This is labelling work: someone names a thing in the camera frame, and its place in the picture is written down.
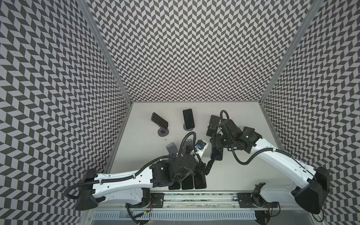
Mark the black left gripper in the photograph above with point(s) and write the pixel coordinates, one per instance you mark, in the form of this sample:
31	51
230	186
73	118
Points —
201	168

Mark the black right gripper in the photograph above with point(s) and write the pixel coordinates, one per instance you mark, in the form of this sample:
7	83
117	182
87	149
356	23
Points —
216	139

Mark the black phone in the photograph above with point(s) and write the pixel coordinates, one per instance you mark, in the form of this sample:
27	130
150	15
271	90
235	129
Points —
200	181
217	153
188	119

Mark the purple phone stand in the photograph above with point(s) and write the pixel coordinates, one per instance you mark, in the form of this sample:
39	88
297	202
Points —
187	183

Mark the black phone stand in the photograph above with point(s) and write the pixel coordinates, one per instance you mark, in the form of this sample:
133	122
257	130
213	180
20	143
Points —
175	186

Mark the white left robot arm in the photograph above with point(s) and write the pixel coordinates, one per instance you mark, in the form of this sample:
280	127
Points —
132	188

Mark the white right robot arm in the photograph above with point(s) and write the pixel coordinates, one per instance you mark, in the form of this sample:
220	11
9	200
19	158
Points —
310	186

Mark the black stand back right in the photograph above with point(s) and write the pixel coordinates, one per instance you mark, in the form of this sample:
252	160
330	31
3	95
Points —
213	125

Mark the grey stand front right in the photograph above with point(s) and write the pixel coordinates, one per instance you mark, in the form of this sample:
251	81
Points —
187	147

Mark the grey stand front left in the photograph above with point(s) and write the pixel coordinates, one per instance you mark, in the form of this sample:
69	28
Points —
172	149

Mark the grey stand far left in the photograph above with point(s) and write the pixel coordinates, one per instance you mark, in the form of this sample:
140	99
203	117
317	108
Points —
163	132

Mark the phone reflecting pattern far left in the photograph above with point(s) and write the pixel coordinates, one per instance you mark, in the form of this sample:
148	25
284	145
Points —
162	123

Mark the white ventilation grille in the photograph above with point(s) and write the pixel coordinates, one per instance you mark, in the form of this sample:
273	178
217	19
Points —
178	215

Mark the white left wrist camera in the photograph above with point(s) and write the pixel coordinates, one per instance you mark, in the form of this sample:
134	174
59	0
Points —
200	148

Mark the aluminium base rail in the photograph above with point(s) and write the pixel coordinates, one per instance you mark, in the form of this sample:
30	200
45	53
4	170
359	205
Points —
203	200

